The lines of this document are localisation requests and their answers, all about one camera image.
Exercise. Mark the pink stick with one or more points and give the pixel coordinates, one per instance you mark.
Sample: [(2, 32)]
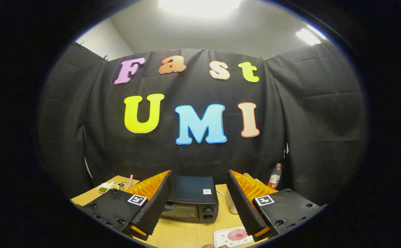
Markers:
[(131, 179)]

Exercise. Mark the white square plate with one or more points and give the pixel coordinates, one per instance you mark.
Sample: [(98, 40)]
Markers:
[(221, 238)]

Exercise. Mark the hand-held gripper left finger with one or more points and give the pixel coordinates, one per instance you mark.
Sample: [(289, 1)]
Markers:
[(159, 203)]

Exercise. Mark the black toaster oven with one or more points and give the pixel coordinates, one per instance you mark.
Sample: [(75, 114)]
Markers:
[(190, 187)]

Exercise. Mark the red label water bottle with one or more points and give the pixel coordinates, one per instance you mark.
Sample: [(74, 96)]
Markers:
[(275, 179)]

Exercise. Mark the pink round food slice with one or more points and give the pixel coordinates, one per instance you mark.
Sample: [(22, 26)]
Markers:
[(237, 234)]

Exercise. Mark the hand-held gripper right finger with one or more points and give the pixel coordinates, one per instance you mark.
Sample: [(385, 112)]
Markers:
[(243, 203)]

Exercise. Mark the ceiling light panel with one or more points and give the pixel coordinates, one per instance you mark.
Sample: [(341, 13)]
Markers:
[(200, 5), (308, 36)]

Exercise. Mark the white divided seasoning dish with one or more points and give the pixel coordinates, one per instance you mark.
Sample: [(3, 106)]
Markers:
[(103, 189)]

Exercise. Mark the white pop-up toaster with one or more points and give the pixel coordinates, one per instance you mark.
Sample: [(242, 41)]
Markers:
[(231, 203)]

